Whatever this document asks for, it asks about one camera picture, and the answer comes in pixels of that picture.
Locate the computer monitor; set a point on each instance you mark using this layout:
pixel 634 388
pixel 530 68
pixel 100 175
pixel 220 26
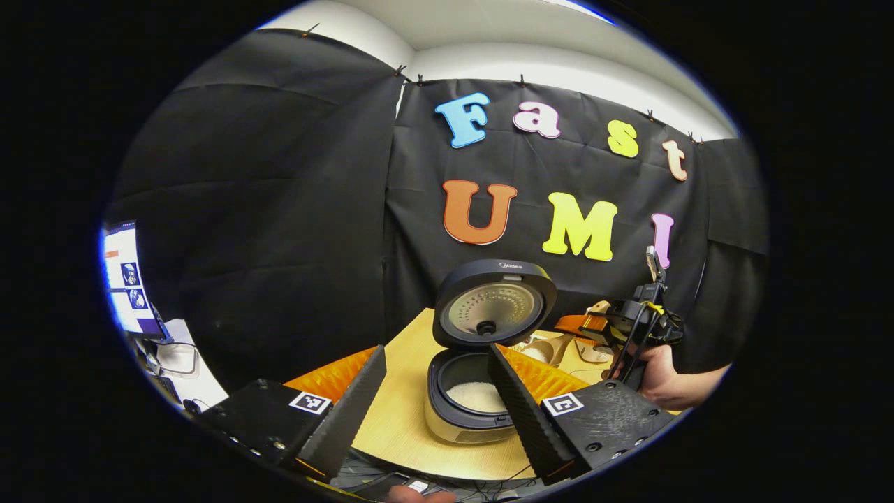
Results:
pixel 129 279

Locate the black backdrop cloth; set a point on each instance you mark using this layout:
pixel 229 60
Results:
pixel 279 230

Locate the white desk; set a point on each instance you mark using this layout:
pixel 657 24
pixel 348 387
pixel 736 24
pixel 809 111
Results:
pixel 192 363

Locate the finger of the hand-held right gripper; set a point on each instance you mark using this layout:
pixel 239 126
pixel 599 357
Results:
pixel 580 325

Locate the white rice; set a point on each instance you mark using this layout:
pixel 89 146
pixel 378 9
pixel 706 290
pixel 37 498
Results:
pixel 476 397

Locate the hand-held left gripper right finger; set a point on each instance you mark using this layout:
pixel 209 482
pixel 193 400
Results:
pixel 531 419

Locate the dark grey rice cooker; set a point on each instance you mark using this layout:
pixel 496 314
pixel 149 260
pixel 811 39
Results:
pixel 492 307

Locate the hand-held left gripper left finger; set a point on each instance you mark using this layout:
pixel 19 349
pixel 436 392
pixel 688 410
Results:
pixel 346 419

